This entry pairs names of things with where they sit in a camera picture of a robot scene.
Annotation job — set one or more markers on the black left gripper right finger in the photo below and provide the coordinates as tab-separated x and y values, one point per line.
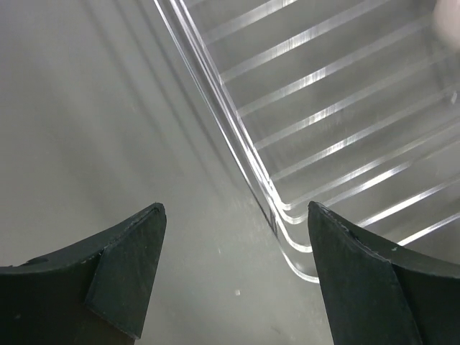
378	292

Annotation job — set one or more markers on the metal wire dish rack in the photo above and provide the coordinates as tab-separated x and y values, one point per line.
352	104

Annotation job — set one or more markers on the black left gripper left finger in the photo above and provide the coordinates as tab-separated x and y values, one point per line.
95	291

